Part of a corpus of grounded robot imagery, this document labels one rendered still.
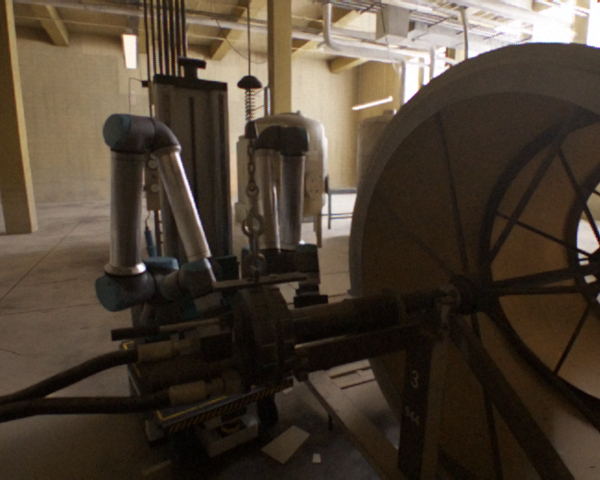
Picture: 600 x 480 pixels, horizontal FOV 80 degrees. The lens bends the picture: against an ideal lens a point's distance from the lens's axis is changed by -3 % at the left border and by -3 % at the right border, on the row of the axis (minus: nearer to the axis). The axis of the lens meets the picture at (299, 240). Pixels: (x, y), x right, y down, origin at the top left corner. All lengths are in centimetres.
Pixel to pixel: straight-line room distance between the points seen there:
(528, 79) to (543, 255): 211
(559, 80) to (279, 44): 948
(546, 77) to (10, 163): 938
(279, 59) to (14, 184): 672
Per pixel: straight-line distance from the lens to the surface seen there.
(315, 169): 583
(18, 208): 973
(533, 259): 318
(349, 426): 193
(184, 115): 188
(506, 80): 139
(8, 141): 972
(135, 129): 141
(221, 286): 97
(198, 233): 142
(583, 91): 125
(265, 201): 158
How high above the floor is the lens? 138
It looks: 11 degrees down
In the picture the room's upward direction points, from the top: straight up
